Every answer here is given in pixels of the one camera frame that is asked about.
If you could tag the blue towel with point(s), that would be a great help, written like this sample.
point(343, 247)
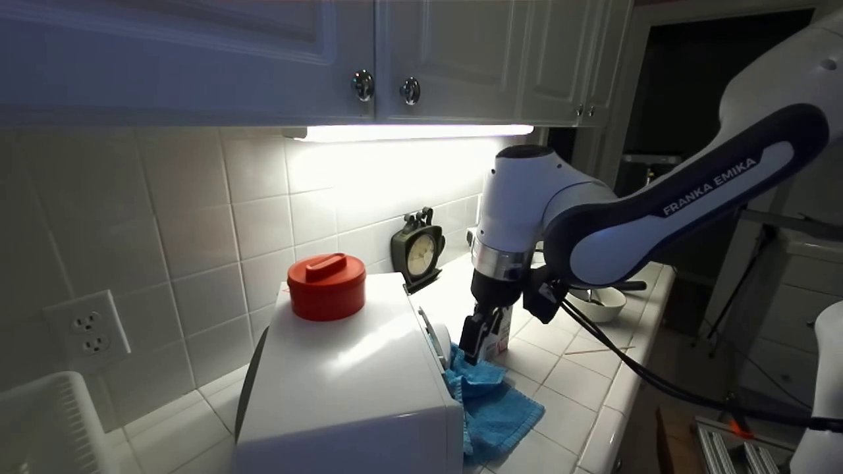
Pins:
point(495, 411)

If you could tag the black retro clock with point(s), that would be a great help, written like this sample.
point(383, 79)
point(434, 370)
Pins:
point(420, 253)

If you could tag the white wall outlet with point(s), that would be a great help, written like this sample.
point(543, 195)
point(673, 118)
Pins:
point(90, 327)

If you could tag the white toaster oven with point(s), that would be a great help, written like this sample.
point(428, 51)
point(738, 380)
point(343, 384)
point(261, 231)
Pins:
point(352, 386)

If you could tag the white milk carton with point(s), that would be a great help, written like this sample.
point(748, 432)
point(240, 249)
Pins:
point(507, 339)

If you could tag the metal cabinet knob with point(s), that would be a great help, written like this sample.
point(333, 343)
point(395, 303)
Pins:
point(586, 111)
point(361, 85)
point(410, 91)

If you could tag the white bowl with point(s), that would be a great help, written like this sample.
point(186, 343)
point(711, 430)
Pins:
point(607, 303)

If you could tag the white wall cabinet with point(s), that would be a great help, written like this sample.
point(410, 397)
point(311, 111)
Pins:
point(265, 54)

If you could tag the white plastic basket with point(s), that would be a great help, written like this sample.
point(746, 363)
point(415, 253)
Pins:
point(49, 430)

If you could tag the red lidded container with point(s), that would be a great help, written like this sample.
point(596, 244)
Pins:
point(324, 289)

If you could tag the under-cabinet light bar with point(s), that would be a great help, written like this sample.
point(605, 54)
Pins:
point(412, 133)

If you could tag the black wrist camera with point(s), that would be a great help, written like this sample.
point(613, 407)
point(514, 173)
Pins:
point(543, 299)

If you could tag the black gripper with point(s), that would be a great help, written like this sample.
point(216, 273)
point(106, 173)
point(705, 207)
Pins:
point(495, 294)

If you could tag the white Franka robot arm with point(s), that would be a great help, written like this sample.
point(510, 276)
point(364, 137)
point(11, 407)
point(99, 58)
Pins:
point(702, 187)

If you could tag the black tripod stand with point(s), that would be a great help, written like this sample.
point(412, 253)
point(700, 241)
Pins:
point(738, 291)

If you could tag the metal rail frame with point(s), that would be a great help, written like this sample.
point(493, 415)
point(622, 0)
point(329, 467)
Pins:
point(715, 448)

